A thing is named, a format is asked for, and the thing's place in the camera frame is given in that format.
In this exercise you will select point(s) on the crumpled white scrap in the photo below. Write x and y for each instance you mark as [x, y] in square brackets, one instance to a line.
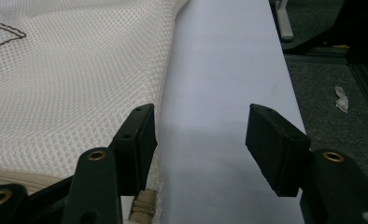
[342, 100]

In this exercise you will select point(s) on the white mesh laundry bag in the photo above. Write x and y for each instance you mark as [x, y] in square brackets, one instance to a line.
[70, 93]

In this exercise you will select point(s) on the white stand foot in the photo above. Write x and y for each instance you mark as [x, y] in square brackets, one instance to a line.
[284, 21]

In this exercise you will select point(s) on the black stand base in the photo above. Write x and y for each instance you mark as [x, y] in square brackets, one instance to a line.
[353, 25]

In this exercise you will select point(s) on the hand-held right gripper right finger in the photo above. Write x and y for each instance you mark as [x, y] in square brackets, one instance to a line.
[277, 149]

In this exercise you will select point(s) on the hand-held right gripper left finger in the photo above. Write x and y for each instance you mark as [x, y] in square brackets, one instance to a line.
[134, 149]

